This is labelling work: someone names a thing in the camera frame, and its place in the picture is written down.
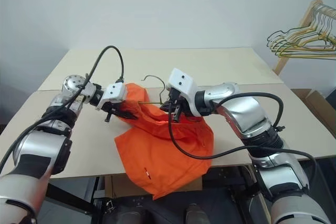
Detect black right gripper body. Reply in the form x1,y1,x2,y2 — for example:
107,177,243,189
167,89,191,123

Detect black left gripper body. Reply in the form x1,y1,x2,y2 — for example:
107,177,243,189
102,100,124,124

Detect olive green wire hanger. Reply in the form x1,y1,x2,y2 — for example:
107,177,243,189
139,74,170,105

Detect orange shorts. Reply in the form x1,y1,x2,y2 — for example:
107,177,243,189
114,82,215,200

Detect flat brown cardboard panel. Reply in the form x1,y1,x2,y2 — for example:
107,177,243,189
104,174,203,198

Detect light wooden clothes rack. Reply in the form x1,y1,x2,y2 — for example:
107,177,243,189
272,0,336,75

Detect open brown cardboard box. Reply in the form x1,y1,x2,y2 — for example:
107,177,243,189
291,88,336,120

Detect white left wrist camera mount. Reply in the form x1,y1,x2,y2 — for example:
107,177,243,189
94,82,127,111

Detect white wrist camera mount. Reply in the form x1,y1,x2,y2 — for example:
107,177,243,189
166,68,200,117
94,82,127,111

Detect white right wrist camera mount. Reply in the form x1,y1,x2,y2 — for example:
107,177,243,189
166,68,200,117

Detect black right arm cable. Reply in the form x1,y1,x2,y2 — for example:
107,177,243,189
167,91,320,180

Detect black metal table frame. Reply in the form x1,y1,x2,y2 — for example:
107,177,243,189
46,166,275,224

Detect dark green wire hanger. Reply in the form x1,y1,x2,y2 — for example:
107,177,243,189
266,27,336,51

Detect bunch of wire hangers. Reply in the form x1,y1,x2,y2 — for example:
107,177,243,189
270,31,336,59

